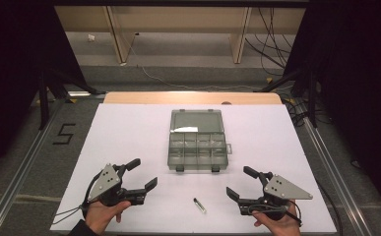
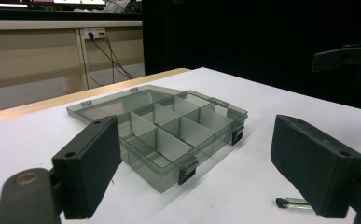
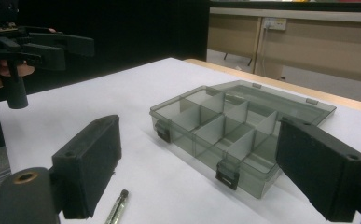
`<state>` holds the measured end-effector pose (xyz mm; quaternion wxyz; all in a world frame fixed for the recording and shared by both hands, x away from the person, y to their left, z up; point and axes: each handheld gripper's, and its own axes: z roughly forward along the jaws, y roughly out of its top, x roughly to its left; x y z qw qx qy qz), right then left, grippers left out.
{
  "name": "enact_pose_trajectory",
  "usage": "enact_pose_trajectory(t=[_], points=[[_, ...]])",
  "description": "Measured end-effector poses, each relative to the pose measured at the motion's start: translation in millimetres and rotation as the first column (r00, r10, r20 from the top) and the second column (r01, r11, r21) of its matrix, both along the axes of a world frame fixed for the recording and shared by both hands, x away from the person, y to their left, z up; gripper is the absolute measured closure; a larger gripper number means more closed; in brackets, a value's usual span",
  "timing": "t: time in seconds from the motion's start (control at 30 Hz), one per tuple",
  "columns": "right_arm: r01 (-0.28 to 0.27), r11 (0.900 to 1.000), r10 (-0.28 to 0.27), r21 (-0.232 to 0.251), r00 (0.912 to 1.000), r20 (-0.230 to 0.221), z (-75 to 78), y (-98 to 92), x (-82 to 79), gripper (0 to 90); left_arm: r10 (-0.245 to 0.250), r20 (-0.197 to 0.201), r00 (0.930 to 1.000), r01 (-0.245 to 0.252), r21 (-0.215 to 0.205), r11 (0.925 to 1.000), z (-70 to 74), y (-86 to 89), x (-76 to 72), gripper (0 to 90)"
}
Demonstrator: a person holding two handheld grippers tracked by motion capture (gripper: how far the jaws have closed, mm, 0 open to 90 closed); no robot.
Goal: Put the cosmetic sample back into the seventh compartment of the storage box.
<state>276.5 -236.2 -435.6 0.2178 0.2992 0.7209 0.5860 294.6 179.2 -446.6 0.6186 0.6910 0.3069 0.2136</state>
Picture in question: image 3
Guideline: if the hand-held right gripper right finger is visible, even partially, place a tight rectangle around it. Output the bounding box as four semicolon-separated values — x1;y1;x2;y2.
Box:
275;116;361;223

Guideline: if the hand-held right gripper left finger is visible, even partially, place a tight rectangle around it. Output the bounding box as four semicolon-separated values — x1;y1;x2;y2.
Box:
51;114;122;220

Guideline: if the small metal rod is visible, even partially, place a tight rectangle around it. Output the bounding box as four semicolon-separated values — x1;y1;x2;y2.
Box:
104;189;130;224

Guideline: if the clear grey plastic compartment box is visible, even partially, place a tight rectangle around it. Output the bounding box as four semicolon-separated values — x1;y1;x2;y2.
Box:
148;79;338;201

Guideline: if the black curtain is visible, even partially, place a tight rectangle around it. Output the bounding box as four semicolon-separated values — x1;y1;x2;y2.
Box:
13;0;211;96

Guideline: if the beige wooden counter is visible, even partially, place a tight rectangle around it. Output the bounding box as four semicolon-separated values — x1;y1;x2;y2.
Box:
206;7;361;86

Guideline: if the white cable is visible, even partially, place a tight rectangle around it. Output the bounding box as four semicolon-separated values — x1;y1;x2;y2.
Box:
256;27;269;73

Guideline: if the white wall socket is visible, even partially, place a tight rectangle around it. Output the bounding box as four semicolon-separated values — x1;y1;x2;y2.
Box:
262;17;287;32

